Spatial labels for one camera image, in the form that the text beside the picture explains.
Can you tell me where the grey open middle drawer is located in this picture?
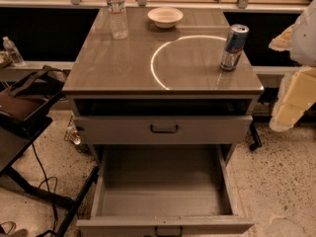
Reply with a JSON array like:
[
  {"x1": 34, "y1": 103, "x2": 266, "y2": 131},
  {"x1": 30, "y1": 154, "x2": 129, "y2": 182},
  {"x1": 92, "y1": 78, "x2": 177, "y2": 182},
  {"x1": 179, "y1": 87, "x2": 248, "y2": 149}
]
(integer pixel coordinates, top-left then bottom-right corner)
[{"x1": 77, "y1": 146, "x2": 253, "y2": 237}]

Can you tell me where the clear plastic water bottle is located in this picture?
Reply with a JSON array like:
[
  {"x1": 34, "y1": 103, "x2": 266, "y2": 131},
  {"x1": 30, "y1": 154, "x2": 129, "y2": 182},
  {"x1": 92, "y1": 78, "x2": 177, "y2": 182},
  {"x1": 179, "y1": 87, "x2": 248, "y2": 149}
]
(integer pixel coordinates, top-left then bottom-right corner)
[{"x1": 107, "y1": 0, "x2": 128, "y2": 40}]

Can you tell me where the grey drawer cabinet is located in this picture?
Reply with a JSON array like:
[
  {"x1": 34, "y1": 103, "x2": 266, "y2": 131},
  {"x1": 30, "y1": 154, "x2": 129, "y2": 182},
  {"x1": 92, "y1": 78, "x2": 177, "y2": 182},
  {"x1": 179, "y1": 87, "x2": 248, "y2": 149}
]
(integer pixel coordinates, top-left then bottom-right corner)
[{"x1": 61, "y1": 6, "x2": 265, "y2": 237}]

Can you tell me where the black cable on floor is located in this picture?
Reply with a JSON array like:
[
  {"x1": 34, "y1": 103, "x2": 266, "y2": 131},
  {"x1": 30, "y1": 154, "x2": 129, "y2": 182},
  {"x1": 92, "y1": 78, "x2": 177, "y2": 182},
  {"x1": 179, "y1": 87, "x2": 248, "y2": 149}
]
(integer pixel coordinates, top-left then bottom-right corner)
[{"x1": 30, "y1": 141, "x2": 59, "y2": 232}]

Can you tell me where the white bowl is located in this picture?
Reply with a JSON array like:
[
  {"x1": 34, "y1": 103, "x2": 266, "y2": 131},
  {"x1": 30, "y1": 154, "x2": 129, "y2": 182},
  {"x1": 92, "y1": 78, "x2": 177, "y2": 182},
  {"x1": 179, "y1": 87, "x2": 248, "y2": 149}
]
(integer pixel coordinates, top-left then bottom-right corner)
[{"x1": 147, "y1": 7, "x2": 183, "y2": 29}]

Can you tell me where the plastic bottle on floor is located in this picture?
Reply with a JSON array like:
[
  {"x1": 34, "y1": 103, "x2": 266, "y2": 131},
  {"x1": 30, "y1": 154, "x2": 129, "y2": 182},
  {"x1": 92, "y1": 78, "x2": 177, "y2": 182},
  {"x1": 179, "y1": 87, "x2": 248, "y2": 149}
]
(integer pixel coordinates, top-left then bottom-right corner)
[{"x1": 64, "y1": 117, "x2": 81, "y2": 146}]

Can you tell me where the brown bag with strap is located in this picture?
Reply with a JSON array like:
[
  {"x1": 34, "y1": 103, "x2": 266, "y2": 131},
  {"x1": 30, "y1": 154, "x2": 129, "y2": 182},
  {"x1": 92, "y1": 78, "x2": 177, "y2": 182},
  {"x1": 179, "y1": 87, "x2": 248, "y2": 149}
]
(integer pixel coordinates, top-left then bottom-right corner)
[{"x1": 0, "y1": 65, "x2": 68, "y2": 123}]

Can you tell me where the redbull can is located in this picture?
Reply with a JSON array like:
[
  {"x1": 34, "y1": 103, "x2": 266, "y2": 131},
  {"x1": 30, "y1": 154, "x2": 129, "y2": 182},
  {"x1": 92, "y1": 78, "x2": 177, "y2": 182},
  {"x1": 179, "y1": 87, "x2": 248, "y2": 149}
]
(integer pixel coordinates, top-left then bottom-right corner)
[{"x1": 220, "y1": 24, "x2": 249, "y2": 71}]

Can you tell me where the grey upper drawer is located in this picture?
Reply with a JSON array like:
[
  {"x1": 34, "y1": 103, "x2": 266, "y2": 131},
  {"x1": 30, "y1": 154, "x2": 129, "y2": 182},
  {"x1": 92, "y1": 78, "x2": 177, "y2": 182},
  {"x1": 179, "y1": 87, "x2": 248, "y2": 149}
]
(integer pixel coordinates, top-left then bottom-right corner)
[{"x1": 74, "y1": 116, "x2": 252, "y2": 145}]

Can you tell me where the small water bottle on shelf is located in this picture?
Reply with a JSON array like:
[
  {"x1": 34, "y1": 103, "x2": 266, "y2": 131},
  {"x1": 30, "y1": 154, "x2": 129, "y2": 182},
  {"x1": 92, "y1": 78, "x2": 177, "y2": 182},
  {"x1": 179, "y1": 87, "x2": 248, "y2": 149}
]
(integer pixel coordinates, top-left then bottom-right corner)
[{"x1": 3, "y1": 37, "x2": 25, "y2": 66}]

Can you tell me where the black folding table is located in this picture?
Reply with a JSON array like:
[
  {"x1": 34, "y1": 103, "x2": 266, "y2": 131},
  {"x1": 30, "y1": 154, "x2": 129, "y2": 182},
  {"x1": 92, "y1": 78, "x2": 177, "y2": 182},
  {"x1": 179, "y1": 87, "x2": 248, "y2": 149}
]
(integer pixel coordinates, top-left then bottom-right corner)
[{"x1": 0, "y1": 100, "x2": 96, "y2": 237}]

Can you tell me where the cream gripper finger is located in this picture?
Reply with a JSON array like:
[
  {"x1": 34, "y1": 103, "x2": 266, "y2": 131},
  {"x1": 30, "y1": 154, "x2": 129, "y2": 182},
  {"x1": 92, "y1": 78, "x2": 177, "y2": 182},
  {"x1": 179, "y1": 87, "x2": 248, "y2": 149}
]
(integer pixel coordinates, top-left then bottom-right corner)
[
  {"x1": 270, "y1": 66, "x2": 316, "y2": 132},
  {"x1": 269, "y1": 25, "x2": 293, "y2": 51}
]

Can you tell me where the black caster wheel leg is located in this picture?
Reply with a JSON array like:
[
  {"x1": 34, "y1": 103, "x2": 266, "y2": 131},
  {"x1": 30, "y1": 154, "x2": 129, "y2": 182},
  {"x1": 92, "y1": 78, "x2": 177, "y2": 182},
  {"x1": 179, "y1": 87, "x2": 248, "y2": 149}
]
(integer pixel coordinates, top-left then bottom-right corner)
[{"x1": 249, "y1": 123, "x2": 262, "y2": 151}]

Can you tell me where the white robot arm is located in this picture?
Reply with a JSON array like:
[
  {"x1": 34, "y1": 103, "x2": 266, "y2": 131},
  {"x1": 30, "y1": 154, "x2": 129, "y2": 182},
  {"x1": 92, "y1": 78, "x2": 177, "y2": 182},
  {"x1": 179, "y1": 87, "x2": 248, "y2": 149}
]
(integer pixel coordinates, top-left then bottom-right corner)
[{"x1": 269, "y1": 0, "x2": 316, "y2": 132}]

